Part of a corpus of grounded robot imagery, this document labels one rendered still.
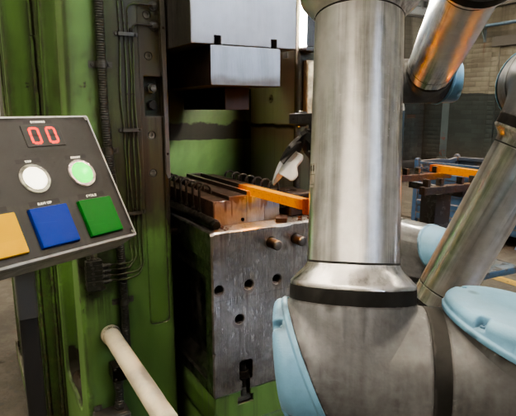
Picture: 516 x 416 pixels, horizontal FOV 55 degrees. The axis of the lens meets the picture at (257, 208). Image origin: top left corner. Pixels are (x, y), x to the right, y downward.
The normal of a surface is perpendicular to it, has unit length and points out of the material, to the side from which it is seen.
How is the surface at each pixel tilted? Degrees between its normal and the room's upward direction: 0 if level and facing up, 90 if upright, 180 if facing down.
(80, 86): 90
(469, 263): 92
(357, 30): 74
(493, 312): 8
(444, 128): 90
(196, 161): 90
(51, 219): 60
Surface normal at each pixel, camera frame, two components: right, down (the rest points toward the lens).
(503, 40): -0.86, 0.11
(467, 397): -0.14, 0.00
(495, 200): -0.43, 0.12
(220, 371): 0.50, 0.17
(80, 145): 0.71, -0.40
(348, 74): -0.35, -0.08
